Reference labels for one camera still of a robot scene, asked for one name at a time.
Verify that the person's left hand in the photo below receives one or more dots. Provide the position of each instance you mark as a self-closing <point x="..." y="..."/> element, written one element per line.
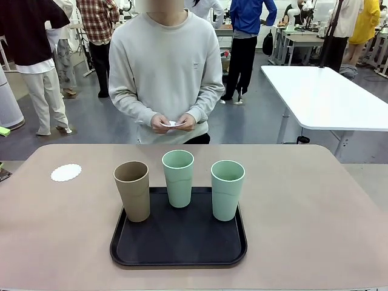
<point x="188" y="121"/>

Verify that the white table with grey legs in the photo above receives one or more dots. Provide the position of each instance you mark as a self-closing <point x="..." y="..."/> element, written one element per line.
<point x="321" y="97"/>

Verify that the black plastic serving tray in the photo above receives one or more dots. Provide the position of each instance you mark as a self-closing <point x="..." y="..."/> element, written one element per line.
<point x="182" y="242"/>

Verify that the person in blue jacket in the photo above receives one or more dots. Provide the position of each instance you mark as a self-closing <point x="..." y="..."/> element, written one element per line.
<point x="245" y="18"/>

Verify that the white cylindrical air purifier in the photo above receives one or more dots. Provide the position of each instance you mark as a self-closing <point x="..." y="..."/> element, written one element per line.
<point x="9" y="103"/>

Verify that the bright green flat object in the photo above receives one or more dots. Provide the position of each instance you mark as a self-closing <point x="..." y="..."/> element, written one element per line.
<point x="3" y="131"/>

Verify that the brown plastic cup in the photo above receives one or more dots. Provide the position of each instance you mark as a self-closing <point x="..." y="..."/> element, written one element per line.
<point x="135" y="194"/>

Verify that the person in dark shirt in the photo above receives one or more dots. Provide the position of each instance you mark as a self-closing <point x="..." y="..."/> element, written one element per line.
<point x="30" y="45"/>

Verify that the black tripod stand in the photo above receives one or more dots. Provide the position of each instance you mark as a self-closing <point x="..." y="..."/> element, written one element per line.
<point x="325" y="51"/>

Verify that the person in cream top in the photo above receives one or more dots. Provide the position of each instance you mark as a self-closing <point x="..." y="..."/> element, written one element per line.
<point x="345" y="18"/>

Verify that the person's right hand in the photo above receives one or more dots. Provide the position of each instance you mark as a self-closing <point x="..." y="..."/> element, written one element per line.
<point x="157" y="122"/>

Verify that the black hanging bag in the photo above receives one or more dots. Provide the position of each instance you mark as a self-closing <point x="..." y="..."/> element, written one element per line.
<point x="267" y="42"/>

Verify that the person in yellow coat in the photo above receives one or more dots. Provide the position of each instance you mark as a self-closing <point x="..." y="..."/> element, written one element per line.
<point x="365" y="24"/>

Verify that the person in grey sweatshirt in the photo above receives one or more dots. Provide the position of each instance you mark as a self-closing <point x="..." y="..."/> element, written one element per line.
<point x="165" y="60"/>

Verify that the person in plaid shirt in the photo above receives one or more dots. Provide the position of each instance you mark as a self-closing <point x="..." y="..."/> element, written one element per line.
<point x="98" y="24"/>

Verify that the dark object beside table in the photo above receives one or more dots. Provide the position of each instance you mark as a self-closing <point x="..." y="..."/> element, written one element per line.
<point x="4" y="174"/>

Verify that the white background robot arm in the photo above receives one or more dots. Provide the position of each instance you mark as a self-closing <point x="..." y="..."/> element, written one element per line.
<point x="292" y="15"/>
<point x="125" y="6"/>

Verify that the person in patterned trousers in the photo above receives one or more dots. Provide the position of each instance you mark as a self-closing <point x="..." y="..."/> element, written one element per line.
<point x="65" y="60"/>

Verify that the pale green plastic cup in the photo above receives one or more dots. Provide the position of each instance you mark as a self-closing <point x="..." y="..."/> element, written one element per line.
<point x="179" y="188"/>
<point x="225" y="197"/>

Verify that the person's left forearm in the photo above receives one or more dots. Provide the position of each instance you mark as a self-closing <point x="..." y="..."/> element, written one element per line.
<point x="207" y="103"/>

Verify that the grey metal desk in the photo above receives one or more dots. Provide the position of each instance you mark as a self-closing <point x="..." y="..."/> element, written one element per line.
<point x="298" y="41"/>

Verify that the person in white shirt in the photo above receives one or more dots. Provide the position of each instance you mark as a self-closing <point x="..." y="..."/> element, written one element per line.
<point x="212" y="9"/>

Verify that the white scalloped paper coaster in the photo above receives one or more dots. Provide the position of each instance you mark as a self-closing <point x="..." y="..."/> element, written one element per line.
<point x="66" y="173"/>
<point x="169" y="124"/>

